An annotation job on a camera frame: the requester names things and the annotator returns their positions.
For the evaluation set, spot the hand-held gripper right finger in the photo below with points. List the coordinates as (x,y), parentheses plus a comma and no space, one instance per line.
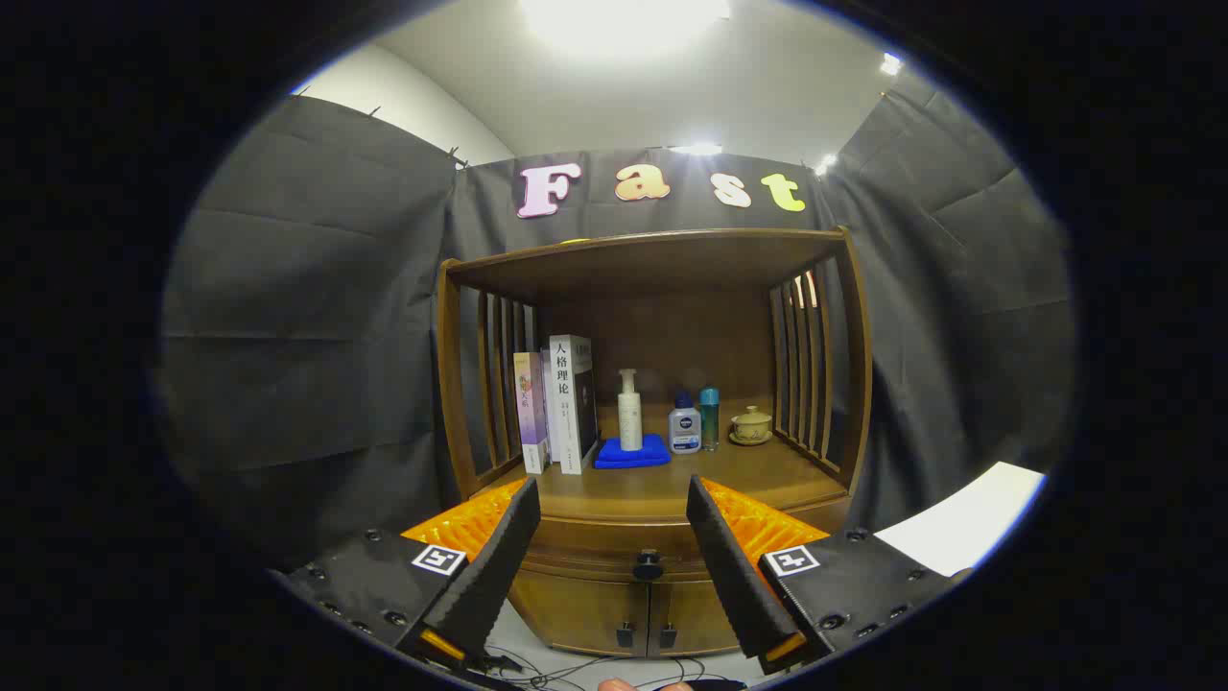
(734,576)

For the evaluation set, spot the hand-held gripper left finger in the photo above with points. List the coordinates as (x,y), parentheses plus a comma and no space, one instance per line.
(499,566)

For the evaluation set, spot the black drawer knob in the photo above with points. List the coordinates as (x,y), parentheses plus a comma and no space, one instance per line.
(649,566)

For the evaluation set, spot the brown wooden drawer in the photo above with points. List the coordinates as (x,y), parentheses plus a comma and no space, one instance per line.
(604,547)

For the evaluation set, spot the wooden cabinet door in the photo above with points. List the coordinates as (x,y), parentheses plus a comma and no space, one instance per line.
(585,609)
(691,614)

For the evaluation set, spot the brown wooden countertop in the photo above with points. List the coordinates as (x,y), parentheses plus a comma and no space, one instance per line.
(672,480)

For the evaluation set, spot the brown wooden cabinet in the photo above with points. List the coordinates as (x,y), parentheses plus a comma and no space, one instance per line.
(662,269)

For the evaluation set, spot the black round object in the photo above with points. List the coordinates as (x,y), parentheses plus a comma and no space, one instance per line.
(718,685)

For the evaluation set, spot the blue folded cloth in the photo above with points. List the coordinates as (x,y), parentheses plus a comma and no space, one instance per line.
(657,453)

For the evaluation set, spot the beige lidded teacup with saucer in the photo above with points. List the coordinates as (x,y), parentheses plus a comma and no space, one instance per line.
(751,425)

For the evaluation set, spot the white bottle with blue cap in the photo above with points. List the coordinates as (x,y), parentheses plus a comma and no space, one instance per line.
(684,432)

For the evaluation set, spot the teal slim bottle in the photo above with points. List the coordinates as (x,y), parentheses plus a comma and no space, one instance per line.
(709,422)

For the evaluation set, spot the purple book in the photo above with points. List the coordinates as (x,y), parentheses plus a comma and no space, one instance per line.
(530,413)

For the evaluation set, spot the thick white book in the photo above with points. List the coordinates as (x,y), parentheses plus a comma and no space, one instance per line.
(566,413)

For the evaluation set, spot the thin pale book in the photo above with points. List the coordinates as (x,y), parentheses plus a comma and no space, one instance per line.
(548,384)

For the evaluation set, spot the white pump bottle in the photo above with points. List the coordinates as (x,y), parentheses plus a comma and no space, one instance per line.
(630,417)

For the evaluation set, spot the white flat panel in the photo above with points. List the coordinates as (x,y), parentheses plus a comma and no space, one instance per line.
(969,523)

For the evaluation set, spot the small ceiling spotlight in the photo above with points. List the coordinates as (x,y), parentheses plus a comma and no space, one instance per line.
(891,64)

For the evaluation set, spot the large ceiling light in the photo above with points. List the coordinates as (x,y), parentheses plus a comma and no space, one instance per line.
(624,24)

